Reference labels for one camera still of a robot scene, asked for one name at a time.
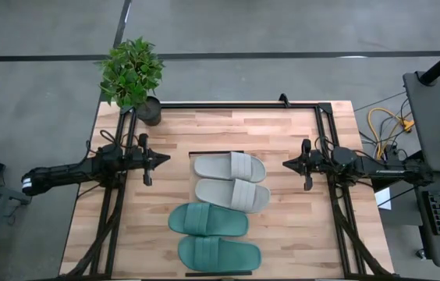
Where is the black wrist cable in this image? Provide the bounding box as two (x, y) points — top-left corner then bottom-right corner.
(313, 135), (336, 155)
(98, 129), (127, 148)

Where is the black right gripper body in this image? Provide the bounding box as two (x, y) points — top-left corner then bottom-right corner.
(300, 138), (325, 192)

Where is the black aluminium table frame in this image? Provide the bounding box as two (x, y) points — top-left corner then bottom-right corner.
(59, 100), (399, 281)

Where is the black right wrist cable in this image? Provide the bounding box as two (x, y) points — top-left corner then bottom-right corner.
(313, 135), (336, 155)

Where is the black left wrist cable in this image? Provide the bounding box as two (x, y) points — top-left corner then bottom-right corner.
(98, 129), (127, 148)

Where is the grey rubber slide sandal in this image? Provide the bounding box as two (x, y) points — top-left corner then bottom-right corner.
(193, 151), (268, 183)
(194, 177), (271, 215)

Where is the green rubber slide sandal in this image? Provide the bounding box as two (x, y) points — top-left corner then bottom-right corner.
(167, 201), (250, 238)
(177, 235), (263, 273)

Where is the thin black floor cable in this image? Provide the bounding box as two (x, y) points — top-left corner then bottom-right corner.
(353, 91), (407, 112)

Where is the black desk support beam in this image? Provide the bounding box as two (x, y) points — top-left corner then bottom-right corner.
(371, 150), (428, 193)

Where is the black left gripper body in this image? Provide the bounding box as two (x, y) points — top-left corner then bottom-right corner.
(126, 133), (154, 187)

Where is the white paper sheet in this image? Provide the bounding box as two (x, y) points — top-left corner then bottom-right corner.
(374, 186), (393, 212)

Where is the yellow cable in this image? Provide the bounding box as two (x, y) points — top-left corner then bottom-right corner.
(367, 107), (416, 144)

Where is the green leafy plant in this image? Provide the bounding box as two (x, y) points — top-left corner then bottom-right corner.
(95, 37), (165, 111)

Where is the grey metal stand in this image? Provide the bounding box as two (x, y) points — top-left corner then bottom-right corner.
(0, 177), (34, 281)

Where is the grey desk top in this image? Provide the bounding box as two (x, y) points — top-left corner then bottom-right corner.
(402, 70), (440, 175)

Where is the black plant pot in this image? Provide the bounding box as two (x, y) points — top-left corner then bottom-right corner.
(135, 96), (163, 127)

